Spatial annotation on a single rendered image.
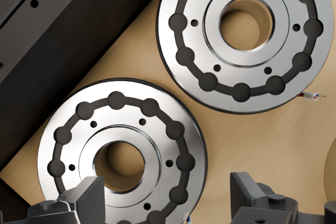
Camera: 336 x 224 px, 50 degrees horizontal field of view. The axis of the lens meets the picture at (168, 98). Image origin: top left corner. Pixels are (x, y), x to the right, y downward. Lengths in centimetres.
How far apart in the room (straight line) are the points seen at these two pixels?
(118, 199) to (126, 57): 9
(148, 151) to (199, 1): 9
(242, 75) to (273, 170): 8
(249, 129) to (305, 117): 4
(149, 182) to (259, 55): 10
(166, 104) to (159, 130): 2
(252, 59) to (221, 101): 3
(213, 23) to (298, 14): 5
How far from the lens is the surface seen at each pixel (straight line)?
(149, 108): 21
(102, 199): 16
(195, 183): 22
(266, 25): 23
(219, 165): 25
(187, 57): 21
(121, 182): 24
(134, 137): 21
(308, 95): 22
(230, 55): 21
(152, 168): 21
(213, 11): 21
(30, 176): 27
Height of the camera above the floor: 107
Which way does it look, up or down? 87 degrees down
